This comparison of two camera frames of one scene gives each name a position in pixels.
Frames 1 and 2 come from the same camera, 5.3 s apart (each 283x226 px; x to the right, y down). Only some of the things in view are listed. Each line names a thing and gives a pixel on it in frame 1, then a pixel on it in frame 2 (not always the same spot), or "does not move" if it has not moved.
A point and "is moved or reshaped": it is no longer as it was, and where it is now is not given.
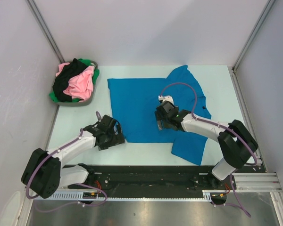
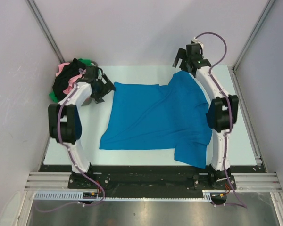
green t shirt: [95, 74] does not move
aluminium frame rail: [267, 181] does not move
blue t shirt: [135, 100] is moved or reshaped
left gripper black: [117, 139] -> [107, 88]
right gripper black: [159, 118] -> [180, 54]
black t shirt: [62, 81] does not move
